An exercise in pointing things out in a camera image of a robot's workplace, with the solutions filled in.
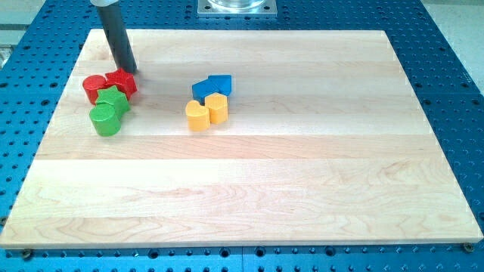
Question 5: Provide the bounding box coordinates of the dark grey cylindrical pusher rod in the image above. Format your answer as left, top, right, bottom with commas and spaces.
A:
95, 1, 137, 73

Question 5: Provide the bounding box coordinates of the red star block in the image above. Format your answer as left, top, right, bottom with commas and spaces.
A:
105, 68, 138, 100

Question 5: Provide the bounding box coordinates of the red cylinder block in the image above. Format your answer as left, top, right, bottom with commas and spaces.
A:
82, 75, 107, 105

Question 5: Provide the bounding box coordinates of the green star block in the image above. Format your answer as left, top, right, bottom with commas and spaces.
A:
95, 85, 130, 119

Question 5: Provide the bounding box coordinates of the green cylinder block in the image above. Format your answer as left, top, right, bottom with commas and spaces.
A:
89, 104, 121, 137

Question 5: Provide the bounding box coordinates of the blue cube block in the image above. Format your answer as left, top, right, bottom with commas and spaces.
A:
192, 79, 219, 106

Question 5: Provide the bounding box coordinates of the blue triangle block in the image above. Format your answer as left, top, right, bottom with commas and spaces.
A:
208, 75, 232, 96

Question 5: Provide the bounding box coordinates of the yellow heart block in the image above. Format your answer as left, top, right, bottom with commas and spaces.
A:
185, 100, 210, 131

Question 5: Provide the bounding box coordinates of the yellow hexagon block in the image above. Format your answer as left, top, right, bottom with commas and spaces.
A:
205, 93, 228, 124

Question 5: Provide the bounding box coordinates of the light wooden board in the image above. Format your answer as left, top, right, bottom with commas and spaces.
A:
1, 29, 482, 249

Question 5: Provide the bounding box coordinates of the left board stop screw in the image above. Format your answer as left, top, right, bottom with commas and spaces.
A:
20, 249, 33, 260

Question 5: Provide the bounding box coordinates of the board stop screw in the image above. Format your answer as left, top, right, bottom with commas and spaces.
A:
461, 243, 474, 253
20, 249, 33, 260

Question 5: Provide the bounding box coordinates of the right board stop screw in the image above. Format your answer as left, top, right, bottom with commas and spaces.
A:
461, 243, 474, 253

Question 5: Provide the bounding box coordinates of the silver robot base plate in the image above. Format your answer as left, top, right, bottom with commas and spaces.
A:
197, 0, 278, 18

